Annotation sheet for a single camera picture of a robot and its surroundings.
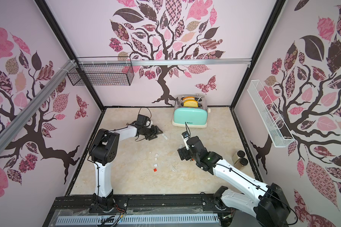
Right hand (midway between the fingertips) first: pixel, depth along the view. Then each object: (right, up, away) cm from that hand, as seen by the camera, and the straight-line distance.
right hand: (186, 147), depth 81 cm
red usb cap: (-19, -15, +4) cm, 25 cm away
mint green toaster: (+5, +24, +15) cm, 28 cm away
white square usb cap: (-19, -13, +6) cm, 24 cm away
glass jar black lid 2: (+33, -8, -2) cm, 34 cm away
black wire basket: (-71, +56, +40) cm, 99 cm away
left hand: (-18, +5, +18) cm, 26 cm away
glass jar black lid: (+32, -4, +1) cm, 32 cm away
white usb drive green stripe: (-14, +4, +19) cm, 24 cm away
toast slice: (+4, +27, +15) cm, 32 cm away
